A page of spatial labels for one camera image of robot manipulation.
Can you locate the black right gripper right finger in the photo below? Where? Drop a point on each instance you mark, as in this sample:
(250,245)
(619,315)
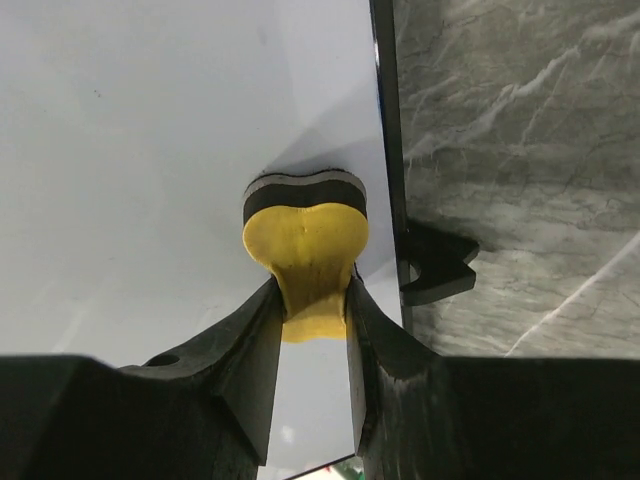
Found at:
(420,415)

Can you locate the yellow bone-shaped eraser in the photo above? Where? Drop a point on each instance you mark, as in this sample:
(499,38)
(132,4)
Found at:
(307,231)

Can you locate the black whiteboard clip upper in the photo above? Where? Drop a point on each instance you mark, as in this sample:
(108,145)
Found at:
(441,260)

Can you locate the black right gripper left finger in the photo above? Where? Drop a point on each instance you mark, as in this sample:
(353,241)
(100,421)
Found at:
(201,410)

